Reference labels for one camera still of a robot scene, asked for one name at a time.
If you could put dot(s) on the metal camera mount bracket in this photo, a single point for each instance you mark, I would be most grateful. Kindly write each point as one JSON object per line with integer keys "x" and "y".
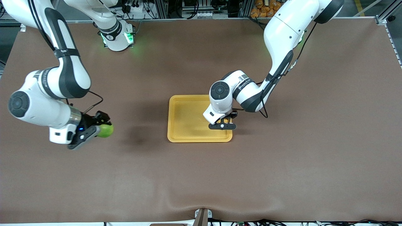
{"x": 202, "y": 218}

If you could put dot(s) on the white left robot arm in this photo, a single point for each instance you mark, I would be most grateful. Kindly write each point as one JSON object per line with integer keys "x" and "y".
{"x": 282, "y": 31}

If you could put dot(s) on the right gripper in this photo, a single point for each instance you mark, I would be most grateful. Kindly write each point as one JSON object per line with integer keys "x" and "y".
{"x": 89, "y": 120}

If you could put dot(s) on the aluminium frame post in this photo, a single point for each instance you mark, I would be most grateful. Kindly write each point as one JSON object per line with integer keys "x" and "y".
{"x": 381, "y": 19}

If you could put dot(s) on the aluminium table edge rail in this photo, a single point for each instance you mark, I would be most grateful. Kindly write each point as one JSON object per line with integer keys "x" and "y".
{"x": 188, "y": 19}

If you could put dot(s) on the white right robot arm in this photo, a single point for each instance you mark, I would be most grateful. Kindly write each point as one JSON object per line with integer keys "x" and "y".
{"x": 72, "y": 72}

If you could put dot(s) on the green apple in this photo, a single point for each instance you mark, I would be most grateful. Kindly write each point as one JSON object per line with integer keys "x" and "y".
{"x": 106, "y": 131}

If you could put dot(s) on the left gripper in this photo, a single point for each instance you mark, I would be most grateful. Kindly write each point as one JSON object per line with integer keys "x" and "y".
{"x": 234, "y": 114}

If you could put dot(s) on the white terminal block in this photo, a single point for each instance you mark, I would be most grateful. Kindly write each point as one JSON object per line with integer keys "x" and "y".
{"x": 205, "y": 14}

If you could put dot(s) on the orange packaged snacks pile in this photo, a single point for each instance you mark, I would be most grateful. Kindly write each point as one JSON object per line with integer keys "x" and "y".
{"x": 260, "y": 12}

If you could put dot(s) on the yellow plastic tray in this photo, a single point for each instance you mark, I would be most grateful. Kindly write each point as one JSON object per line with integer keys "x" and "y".
{"x": 188, "y": 122}

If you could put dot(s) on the white power strip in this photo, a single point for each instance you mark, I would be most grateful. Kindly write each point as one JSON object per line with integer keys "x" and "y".
{"x": 138, "y": 8}

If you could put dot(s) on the brown table mat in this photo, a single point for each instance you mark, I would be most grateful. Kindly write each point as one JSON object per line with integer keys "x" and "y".
{"x": 201, "y": 175}

